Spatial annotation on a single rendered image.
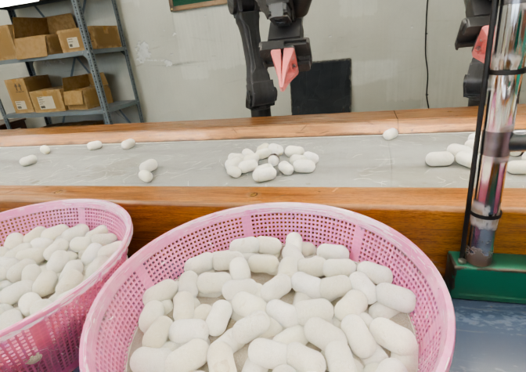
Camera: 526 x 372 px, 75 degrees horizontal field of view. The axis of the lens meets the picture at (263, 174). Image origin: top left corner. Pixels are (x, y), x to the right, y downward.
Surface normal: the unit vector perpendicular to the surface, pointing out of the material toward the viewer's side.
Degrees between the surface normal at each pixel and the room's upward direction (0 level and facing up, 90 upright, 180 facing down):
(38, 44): 77
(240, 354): 0
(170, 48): 90
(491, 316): 0
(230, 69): 90
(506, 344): 0
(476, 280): 90
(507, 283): 90
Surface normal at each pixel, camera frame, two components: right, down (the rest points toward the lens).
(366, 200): -0.11, -0.92
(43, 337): 0.75, 0.44
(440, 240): -0.24, 0.38
